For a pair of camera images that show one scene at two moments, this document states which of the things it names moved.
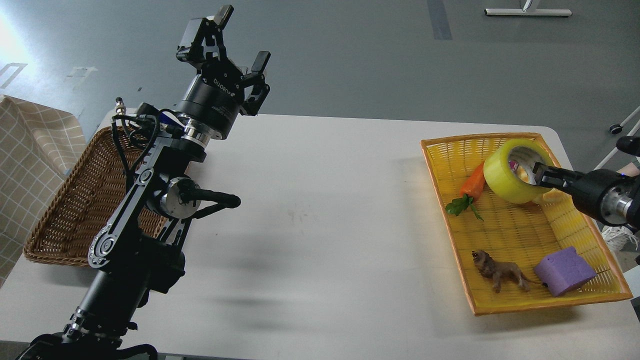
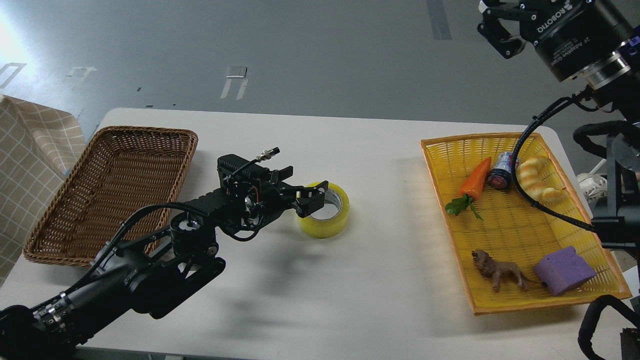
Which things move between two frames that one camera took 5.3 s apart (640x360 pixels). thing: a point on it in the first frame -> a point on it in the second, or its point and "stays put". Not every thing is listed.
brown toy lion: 497,271 stays put
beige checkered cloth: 38,147 stays put
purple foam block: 563,271 stays put
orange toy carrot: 471,191 stays put
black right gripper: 587,188 -> 570,34
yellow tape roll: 502,180 -> 330,220
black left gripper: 212,101 -> 252,195
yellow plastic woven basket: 515,257 stays put
